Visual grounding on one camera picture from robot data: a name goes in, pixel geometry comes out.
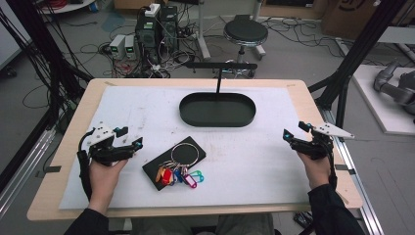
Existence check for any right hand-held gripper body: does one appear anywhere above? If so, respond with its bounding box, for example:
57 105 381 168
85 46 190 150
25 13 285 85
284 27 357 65
304 122 355 162

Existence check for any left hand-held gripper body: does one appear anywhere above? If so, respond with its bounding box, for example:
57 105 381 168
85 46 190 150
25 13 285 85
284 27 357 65
86 124 127 167

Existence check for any black wallet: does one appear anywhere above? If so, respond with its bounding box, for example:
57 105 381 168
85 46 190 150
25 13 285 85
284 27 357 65
142 135 208 192

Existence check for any key ring with coloured tags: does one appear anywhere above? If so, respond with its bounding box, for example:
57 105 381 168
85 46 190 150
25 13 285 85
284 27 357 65
155 142 206 190

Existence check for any black oval tray with hanger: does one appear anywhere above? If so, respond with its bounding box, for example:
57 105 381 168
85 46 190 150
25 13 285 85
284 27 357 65
178 62 258 128

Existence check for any person's right hand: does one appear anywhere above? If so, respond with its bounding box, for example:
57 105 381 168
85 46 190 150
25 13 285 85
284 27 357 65
297 152 331 191

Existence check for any person's left hand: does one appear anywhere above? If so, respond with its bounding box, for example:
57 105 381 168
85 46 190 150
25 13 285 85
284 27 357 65
88 159 129 201

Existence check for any white floor board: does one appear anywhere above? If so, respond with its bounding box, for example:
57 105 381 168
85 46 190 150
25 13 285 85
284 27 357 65
351 64 415 137

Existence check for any white table mat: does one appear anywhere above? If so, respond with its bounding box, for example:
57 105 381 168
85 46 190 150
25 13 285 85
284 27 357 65
58 85 313 211

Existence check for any black foot pedal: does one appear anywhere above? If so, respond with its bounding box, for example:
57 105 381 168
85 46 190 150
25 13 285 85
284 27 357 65
293 211 316 230

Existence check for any person's left leg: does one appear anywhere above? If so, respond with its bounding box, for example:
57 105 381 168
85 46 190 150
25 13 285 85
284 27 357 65
130 216 194 235

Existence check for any person's leg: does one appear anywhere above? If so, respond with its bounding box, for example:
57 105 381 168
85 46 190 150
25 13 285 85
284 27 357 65
130 216 194 235
214 213 276 235

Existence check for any grey power supply unit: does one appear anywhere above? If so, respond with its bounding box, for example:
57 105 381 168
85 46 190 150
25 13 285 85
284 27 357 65
109 34 127 61
123 34 138 61

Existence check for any person's right leg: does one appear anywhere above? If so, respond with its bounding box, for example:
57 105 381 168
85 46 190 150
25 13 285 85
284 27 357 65
214 213 276 235

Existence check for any black computer tower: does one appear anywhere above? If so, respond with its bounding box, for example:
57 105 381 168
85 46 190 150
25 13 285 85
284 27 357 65
134 13 161 65
160 5 180 53

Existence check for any black round stool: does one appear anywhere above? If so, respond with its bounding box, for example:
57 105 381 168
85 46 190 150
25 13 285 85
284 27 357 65
223 14 269 78

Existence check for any cardboard box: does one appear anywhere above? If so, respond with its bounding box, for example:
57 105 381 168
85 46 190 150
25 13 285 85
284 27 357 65
321 0 415 41

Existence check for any white power adapter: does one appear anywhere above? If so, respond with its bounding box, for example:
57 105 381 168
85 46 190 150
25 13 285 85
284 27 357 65
144 3 161 18

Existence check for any white table leg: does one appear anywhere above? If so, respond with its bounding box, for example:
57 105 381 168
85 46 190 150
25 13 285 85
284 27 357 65
194 0 212 62

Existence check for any white side table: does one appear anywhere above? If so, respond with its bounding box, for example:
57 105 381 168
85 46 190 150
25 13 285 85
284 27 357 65
377 25 415 46

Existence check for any white round table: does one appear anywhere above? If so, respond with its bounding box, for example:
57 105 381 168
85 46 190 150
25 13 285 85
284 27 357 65
38 0 96 15

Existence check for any white panel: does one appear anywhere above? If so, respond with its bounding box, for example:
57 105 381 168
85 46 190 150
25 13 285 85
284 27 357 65
0 6 32 71

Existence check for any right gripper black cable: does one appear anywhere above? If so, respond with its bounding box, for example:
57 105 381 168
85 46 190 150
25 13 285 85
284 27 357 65
326 143 339 191

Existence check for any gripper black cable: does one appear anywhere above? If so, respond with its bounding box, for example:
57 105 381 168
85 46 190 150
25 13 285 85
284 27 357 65
326 143 339 191
76 128 96 201

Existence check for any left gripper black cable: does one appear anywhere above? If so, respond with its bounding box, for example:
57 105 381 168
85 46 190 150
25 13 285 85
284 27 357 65
76 128 96 201

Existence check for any aluminium rail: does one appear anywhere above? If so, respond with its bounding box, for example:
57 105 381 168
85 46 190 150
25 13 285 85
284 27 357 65
0 125 57 217
321 107 387 235

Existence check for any tangle of floor cables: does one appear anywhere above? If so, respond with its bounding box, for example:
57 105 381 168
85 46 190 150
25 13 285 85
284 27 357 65
260 15 347 58

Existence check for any black frame post with cables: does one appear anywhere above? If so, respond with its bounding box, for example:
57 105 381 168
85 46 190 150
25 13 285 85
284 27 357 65
0 0 94 131

